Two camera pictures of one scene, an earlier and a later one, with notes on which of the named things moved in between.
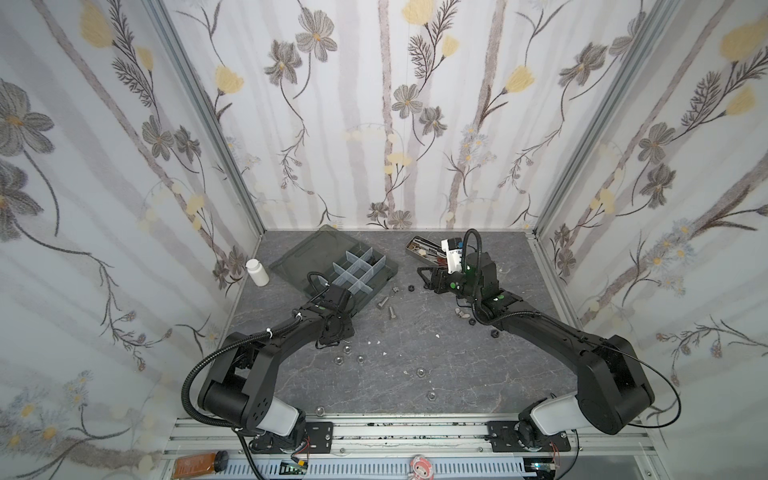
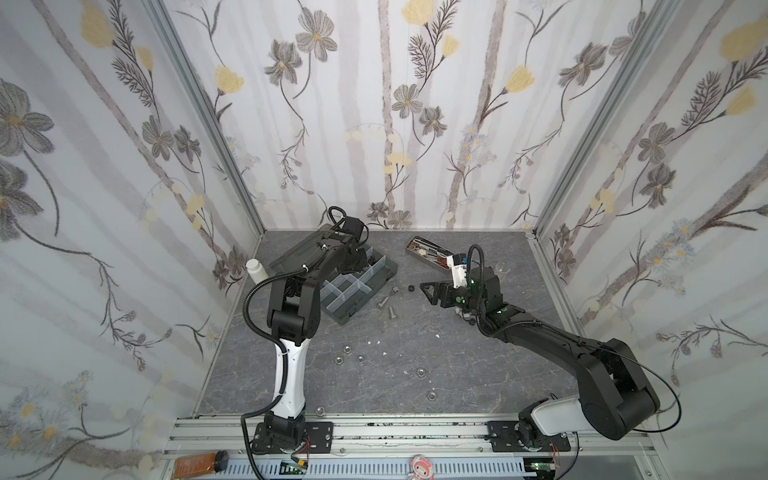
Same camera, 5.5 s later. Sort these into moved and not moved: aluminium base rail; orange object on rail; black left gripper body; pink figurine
Moved: black left gripper body
Not moved: orange object on rail; aluminium base rail; pink figurine
